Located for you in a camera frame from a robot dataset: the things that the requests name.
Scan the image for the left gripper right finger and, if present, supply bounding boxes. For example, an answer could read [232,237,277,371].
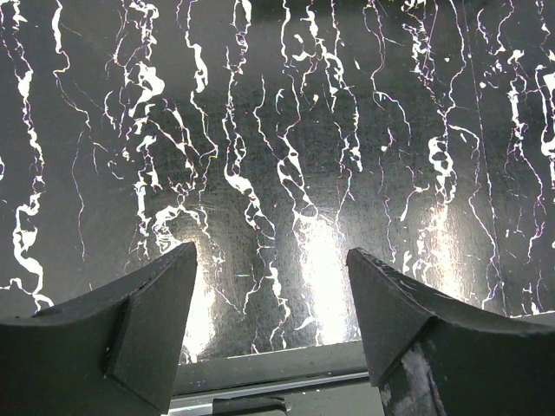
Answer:
[346,249,554,415]

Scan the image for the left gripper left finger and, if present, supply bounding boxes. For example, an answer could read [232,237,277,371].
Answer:
[1,243,197,415]

